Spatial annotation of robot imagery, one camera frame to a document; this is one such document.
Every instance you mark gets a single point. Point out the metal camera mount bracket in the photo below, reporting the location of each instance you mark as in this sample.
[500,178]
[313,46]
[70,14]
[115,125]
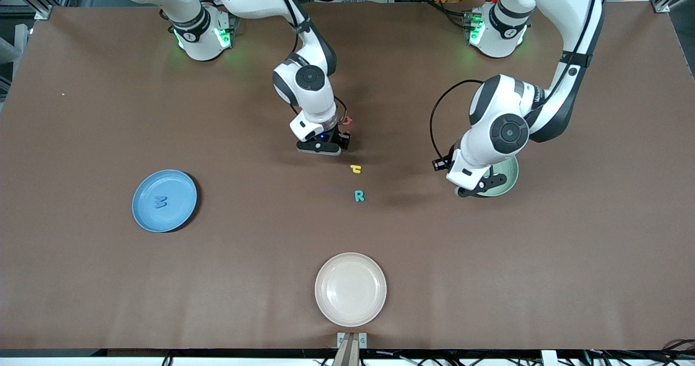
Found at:
[352,349]

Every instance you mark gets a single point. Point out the teal foam letter R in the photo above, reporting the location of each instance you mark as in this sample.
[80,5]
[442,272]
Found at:
[357,196]

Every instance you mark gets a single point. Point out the red foam letter Q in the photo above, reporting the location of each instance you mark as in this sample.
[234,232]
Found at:
[349,120]

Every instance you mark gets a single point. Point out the blue foam uppercase M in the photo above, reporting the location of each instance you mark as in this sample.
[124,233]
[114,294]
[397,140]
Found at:
[161,203]

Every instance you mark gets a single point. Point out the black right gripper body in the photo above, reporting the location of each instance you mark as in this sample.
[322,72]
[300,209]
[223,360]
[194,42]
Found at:
[341,138]

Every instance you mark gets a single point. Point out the blue plate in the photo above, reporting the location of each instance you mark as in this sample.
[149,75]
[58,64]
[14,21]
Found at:
[174,219]

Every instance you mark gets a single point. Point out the beige plate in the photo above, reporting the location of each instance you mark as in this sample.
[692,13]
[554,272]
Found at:
[351,289]

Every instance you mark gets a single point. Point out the yellow foam lowercase h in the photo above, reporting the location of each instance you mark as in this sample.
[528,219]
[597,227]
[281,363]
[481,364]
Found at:
[358,170]

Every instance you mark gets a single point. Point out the green plate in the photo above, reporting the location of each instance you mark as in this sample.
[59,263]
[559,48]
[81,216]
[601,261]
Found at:
[507,178]

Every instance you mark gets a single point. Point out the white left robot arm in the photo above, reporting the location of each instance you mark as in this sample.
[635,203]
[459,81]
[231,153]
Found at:
[575,18]

